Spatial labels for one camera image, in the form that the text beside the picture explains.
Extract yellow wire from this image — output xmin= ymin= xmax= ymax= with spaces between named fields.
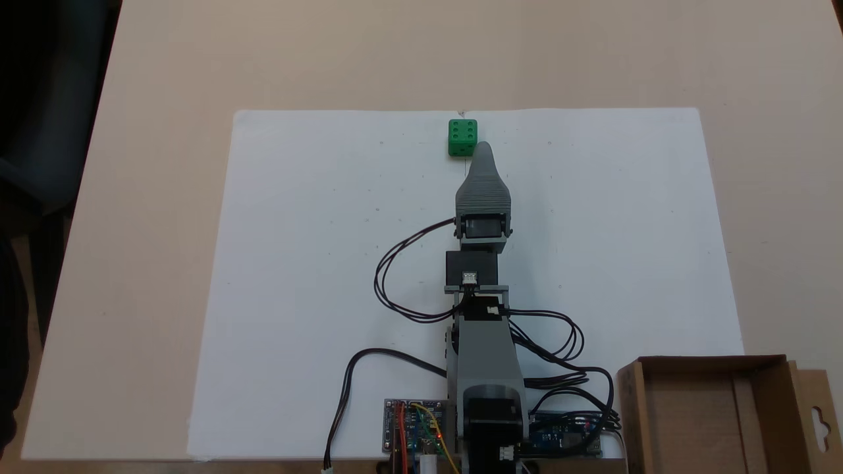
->
xmin=411 ymin=402 xmax=462 ymax=474

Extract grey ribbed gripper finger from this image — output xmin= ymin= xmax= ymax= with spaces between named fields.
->
xmin=455 ymin=141 xmax=514 ymax=218

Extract white paper sheet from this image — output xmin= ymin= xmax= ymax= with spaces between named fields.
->
xmin=460 ymin=107 xmax=746 ymax=460
xmin=187 ymin=109 xmax=469 ymax=461

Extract brown cardboard box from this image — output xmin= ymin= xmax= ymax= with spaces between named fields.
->
xmin=616 ymin=355 xmax=843 ymax=474

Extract black elbow motor cable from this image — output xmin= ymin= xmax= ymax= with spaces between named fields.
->
xmin=512 ymin=328 xmax=622 ymax=440

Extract blue circuit board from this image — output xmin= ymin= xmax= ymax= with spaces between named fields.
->
xmin=527 ymin=411 xmax=604 ymax=458

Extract black gripper motor cable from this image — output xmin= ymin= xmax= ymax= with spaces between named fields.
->
xmin=373 ymin=219 xmax=463 ymax=324

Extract red wire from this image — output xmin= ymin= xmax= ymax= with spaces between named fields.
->
xmin=394 ymin=402 xmax=410 ymax=474

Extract black wrist motor cable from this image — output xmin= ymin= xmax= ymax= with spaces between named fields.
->
xmin=502 ymin=308 xmax=585 ymax=361

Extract green dice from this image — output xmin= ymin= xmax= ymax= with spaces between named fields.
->
xmin=447 ymin=118 xmax=479 ymax=158

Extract person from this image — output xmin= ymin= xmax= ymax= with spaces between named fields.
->
xmin=0 ymin=224 xmax=31 ymax=455

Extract grey circuit board coloured wires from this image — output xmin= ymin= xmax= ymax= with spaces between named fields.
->
xmin=383 ymin=398 xmax=451 ymax=456

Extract black cable white connector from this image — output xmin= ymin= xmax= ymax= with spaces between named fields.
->
xmin=322 ymin=348 xmax=452 ymax=472

